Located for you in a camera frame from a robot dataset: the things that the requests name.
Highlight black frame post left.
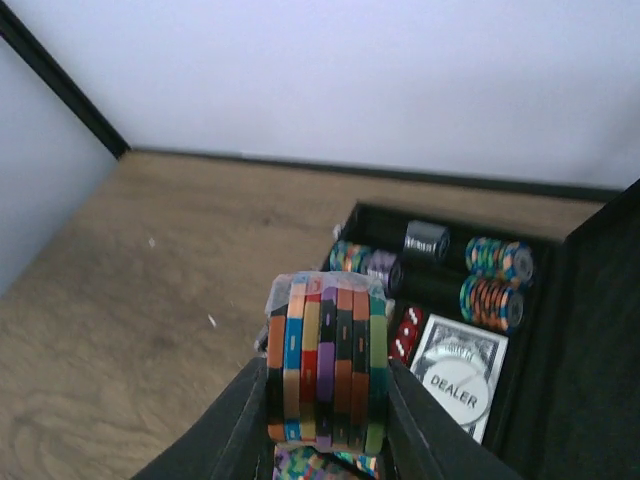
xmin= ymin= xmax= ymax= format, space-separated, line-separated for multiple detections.
xmin=1 ymin=1 xmax=131 ymax=159

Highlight grey chip stack in case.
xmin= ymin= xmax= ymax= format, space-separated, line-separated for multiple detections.
xmin=403 ymin=220 xmax=450 ymax=263

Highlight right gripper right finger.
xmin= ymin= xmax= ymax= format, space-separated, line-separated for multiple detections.
xmin=387 ymin=360 xmax=520 ymax=480

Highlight purple poker chip stack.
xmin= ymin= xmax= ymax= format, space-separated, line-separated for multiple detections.
xmin=362 ymin=249 xmax=403 ymax=293

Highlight blue playing card deck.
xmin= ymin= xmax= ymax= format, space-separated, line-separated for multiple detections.
xmin=410 ymin=314 xmax=508 ymax=443

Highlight red dice in case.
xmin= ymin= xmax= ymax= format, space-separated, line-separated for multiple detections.
xmin=390 ymin=306 xmax=425 ymax=366

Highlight striped chip roll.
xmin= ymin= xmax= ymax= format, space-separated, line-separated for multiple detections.
xmin=265 ymin=271 xmax=388 ymax=456

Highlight white dealer button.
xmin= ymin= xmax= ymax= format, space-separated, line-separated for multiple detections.
xmin=415 ymin=352 xmax=494 ymax=443

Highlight chips row in case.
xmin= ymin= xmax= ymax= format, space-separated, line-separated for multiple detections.
xmin=272 ymin=446 xmax=379 ymax=480

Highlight chips in case back slot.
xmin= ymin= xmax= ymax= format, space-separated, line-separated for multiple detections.
xmin=459 ymin=237 xmax=535 ymax=335

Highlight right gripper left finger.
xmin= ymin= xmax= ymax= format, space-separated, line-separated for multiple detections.
xmin=134 ymin=357 xmax=268 ymax=480

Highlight black poker set case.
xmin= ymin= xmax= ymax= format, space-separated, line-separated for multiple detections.
xmin=319 ymin=179 xmax=640 ymax=480

